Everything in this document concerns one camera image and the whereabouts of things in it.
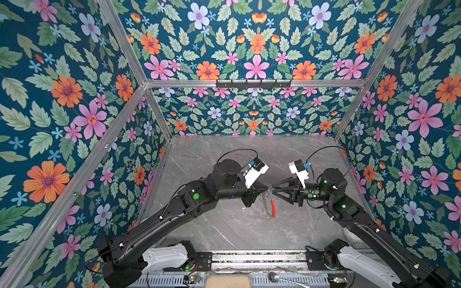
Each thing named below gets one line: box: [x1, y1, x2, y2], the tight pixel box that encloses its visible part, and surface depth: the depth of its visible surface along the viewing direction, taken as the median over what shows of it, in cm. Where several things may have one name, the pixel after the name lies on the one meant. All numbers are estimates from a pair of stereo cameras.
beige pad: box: [205, 274, 252, 288], surface depth 68 cm
